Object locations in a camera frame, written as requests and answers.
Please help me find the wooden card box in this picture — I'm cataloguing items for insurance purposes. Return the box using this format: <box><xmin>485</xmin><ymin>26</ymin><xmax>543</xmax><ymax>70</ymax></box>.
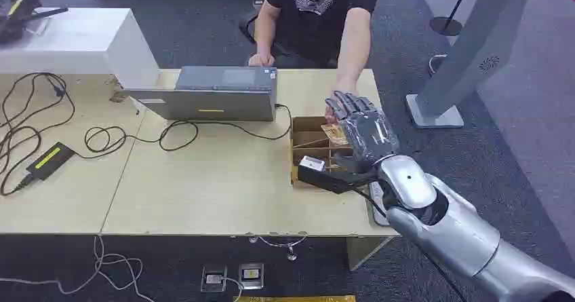
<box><xmin>290</xmin><ymin>115</ymin><xmax>361</xmax><ymax>189</ymax></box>

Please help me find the grey laptop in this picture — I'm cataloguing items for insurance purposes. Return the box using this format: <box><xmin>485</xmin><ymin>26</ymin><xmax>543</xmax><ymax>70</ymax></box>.
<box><xmin>127</xmin><ymin>65</ymin><xmax>279</xmax><ymax>122</ymax></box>

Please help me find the black mains cable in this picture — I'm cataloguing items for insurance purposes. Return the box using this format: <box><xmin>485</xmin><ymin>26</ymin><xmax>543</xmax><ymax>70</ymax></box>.
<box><xmin>0</xmin><ymin>71</ymin><xmax>77</xmax><ymax>197</ymax></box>

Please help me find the clear thin cable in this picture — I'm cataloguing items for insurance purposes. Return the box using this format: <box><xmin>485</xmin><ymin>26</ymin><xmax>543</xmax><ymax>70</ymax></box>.
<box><xmin>247</xmin><ymin>233</ymin><xmax>309</xmax><ymax>262</ymax></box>

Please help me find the black laptop power cable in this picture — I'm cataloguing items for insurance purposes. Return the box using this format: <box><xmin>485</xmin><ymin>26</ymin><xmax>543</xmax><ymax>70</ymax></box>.
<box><xmin>71</xmin><ymin>104</ymin><xmax>293</xmax><ymax>159</ymax></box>

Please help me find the printed orange card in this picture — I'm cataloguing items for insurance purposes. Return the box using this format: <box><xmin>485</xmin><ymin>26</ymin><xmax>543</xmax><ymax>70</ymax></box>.
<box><xmin>320</xmin><ymin>124</ymin><xmax>351</xmax><ymax>147</ymax></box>

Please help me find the steel floor socket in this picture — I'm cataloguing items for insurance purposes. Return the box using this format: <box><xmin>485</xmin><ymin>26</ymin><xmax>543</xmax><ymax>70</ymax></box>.
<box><xmin>237</xmin><ymin>262</ymin><xmax>265</xmax><ymax>291</ymax></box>
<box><xmin>200</xmin><ymin>264</ymin><xmax>229</xmax><ymax>294</ymax></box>

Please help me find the black stanchion post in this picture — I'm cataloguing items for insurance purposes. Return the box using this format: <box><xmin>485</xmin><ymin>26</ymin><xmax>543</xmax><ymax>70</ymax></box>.
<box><xmin>428</xmin><ymin>0</ymin><xmax>477</xmax><ymax>37</ymax></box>

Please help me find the grey slanted stand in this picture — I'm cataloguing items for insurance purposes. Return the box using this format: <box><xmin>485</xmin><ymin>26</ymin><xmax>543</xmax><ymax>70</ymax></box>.
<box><xmin>405</xmin><ymin>0</ymin><xmax>554</xmax><ymax>130</ymax></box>

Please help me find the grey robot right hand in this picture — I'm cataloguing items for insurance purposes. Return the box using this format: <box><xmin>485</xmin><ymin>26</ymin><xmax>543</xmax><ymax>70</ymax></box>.
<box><xmin>324</xmin><ymin>90</ymin><xmax>401</xmax><ymax>174</ymax></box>

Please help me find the yellow floor tape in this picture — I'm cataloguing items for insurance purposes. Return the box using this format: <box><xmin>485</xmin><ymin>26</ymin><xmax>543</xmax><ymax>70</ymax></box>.
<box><xmin>233</xmin><ymin>294</ymin><xmax>357</xmax><ymax>302</ymax></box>

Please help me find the person's right hand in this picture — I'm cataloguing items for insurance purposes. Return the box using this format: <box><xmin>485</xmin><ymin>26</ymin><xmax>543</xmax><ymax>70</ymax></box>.
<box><xmin>247</xmin><ymin>52</ymin><xmax>276</xmax><ymax>67</ymax></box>

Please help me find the person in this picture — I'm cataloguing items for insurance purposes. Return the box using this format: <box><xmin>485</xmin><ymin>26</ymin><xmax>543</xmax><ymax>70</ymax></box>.
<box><xmin>247</xmin><ymin>0</ymin><xmax>380</xmax><ymax>126</ymax></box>

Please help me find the black folded tripod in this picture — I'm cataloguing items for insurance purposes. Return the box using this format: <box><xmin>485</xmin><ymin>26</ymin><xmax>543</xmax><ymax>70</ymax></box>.
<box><xmin>0</xmin><ymin>0</ymin><xmax>81</xmax><ymax>45</ymax></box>

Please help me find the white cabinet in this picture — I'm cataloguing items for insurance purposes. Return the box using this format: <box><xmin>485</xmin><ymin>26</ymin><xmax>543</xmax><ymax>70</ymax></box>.
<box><xmin>0</xmin><ymin>7</ymin><xmax>161</xmax><ymax>90</ymax></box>

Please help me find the white flat device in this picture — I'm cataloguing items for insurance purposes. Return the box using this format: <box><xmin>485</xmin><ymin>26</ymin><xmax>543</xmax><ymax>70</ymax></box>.
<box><xmin>368</xmin><ymin>181</ymin><xmax>391</xmax><ymax>227</ymax></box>

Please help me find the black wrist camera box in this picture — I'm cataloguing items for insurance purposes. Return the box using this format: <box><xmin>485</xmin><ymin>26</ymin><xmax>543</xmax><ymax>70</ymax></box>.
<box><xmin>296</xmin><ymin>155</ymin><xmax>384</xmax><ymax>196</ymax></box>

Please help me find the metal floor ring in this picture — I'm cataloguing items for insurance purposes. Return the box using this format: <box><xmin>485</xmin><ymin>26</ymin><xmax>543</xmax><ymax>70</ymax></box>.
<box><xmin>427</xmin><ymin>53</ymin><xmax>449</xmax><ymax>77</ymax></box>

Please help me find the white floor cable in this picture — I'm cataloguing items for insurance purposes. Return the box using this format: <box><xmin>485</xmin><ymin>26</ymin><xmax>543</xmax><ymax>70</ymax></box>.
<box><xmin>0</xmin><ymin>235</ymin><xmax>157</xmax><ymax>302</ymax></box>

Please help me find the black power adapter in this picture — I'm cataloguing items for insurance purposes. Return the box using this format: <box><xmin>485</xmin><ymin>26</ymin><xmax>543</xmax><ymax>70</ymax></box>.
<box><xmin>25</xmin><ymin>142</ymin><xmax>77</xmax><ymax>182</ymax></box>

